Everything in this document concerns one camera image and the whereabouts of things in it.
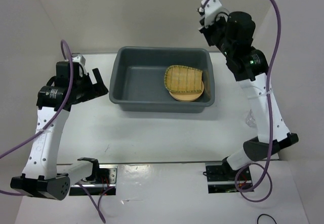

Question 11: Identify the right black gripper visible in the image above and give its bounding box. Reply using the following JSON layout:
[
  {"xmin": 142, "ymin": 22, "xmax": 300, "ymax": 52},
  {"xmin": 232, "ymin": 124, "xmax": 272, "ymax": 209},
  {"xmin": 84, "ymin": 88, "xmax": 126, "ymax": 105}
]
[{"xmin": 198, "ymin": 12, "xmax": 232, "ymax": 55}]

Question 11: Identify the woven bamboo tray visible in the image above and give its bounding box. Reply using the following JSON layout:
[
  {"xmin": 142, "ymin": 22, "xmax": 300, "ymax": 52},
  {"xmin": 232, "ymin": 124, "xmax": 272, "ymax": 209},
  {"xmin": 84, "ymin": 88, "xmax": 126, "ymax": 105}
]
[{"xmin": 164, "ymin": 65, "xmax": 203, "ymax": 94}]

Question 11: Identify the tan plate with bear print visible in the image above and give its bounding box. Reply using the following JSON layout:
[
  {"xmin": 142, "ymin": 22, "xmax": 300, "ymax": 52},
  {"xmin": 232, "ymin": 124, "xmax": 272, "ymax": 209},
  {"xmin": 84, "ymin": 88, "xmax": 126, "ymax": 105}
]
[{"xmin": 169, "ymin": 82, "xmax": 205, "ymax": 102}]

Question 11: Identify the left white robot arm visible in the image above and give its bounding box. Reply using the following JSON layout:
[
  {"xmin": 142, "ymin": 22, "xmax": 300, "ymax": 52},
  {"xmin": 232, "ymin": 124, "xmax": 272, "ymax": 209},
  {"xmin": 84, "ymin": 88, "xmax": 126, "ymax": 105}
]
[{"xmin": 10, "ymin": 61, "xmax": 108, "ymax": 200}]

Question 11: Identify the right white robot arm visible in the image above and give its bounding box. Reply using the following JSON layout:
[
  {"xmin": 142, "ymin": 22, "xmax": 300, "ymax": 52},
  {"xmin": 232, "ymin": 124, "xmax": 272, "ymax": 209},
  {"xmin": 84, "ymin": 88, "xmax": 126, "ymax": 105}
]
[{"xmin": 198, "ymin": 9, "xmax": 299, "ymax": 180}]

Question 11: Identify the grey plastic bin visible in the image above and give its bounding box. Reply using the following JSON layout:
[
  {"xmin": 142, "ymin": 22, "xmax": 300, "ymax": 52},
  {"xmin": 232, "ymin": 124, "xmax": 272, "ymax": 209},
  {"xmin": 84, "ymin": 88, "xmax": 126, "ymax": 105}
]
[{"xmin": 109, "ymin": 47, "xmax": 215, "ymax": 114}]

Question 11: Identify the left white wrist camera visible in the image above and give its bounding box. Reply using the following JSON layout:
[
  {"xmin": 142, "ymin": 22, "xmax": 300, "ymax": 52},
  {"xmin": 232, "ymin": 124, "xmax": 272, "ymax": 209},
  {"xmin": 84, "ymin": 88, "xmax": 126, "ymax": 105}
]
[{"xmin": 72, "ymin": 55, "xmax": 88, "ymax": 77}]

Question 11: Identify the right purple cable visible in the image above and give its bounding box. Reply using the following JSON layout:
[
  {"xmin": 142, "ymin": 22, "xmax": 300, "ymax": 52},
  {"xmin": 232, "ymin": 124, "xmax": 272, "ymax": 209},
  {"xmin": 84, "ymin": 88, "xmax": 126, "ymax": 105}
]
[{"xmin": 201, "ymin": 0, "xmax": 282, "ymax": 202}]

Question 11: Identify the purple cable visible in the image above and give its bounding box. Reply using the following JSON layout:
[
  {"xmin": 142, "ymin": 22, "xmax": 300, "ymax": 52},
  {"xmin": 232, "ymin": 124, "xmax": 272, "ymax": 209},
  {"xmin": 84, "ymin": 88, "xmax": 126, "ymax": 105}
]
[
  {"xmin": 0, "ymin": 40, "xmax": 113, "ymax": 222},
  {"xmin": 201, "ymin": 0, "xmax": 282, "ymax": 202}
]

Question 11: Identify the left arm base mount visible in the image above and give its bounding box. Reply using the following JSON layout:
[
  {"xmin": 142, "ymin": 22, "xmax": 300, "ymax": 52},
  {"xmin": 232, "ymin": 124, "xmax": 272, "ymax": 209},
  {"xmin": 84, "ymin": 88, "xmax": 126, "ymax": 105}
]
[{"xmin": 78, "ymin": 164, "xmax": 118, "ymax": 196}]

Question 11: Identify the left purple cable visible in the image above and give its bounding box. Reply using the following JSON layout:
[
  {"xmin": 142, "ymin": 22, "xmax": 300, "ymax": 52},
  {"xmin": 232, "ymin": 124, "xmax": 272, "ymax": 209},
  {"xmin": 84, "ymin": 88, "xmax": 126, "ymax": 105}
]
[{"xmin": 0, "ymin": 40, "xmax": 113, "ymax": 222}]

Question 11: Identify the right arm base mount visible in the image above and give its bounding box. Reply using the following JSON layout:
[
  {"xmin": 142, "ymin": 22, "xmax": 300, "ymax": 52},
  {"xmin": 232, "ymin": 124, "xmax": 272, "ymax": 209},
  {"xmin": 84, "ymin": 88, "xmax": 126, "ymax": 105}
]
[{"xmin": 202, "ymin": 162, "xmax": 253, "ymax": 194}]

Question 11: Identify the black cable loop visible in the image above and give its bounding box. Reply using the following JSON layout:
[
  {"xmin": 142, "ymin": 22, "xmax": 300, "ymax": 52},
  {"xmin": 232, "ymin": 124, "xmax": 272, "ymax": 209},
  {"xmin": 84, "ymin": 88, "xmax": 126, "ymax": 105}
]
[{"xmin": 257, "ymin": 214, "xmax": 277, "ymax": 224}]

